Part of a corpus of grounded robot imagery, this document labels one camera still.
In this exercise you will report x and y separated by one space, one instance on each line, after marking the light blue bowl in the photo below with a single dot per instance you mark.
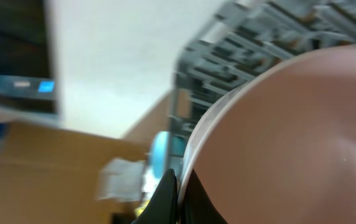
158 158

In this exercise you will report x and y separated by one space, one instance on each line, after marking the grey dishwasher rack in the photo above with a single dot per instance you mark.
247 40

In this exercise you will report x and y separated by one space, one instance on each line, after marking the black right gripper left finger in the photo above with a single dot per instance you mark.
162 207

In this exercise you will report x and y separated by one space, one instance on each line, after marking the yellow snack wrapper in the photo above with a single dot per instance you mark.
139 210

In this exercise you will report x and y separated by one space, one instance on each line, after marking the crumpled white napkin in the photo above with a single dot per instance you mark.
126 181

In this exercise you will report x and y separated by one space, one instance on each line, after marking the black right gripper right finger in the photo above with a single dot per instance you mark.
197 208

